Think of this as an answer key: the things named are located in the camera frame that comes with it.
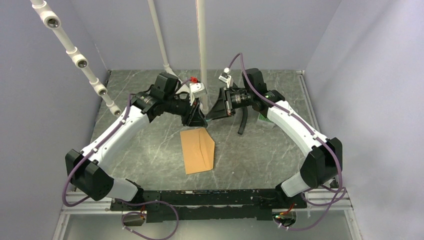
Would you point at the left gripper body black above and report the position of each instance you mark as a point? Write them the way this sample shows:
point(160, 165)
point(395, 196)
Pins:
point(182, 107)

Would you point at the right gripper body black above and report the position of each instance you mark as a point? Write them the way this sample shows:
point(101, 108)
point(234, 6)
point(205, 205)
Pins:
point(239, 99)

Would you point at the brown paper envelope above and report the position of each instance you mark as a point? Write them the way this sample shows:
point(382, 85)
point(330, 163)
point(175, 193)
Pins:
point(198, 149)

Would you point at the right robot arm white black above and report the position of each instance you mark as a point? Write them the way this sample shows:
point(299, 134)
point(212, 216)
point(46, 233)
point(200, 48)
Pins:
point(323, 156)

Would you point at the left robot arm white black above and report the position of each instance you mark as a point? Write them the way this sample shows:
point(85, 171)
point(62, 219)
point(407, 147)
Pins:
point(86, 169)

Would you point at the black foam tube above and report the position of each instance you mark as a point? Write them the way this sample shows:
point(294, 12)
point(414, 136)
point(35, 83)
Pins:
point(243, 122)

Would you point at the green white small box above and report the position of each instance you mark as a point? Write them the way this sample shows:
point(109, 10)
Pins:
point(264, 122)

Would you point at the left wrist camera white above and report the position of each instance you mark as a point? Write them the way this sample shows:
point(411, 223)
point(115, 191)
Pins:
point(196, 90)

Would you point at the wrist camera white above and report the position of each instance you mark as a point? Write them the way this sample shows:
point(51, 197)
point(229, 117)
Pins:
point(226, 78)
point(196, 90)

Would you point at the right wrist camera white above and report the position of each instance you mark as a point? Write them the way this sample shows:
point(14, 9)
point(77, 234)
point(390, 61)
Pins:
point(226, 78)

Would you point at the aluminium frame rail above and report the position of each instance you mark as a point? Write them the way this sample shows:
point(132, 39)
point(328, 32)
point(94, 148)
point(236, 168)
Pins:
point(309, 100)

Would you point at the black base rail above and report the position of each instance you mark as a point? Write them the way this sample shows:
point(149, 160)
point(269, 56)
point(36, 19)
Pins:
point(260, 204)

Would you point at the white PVC pipe frame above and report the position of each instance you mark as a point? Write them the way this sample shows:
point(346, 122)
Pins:
point(125, 49)

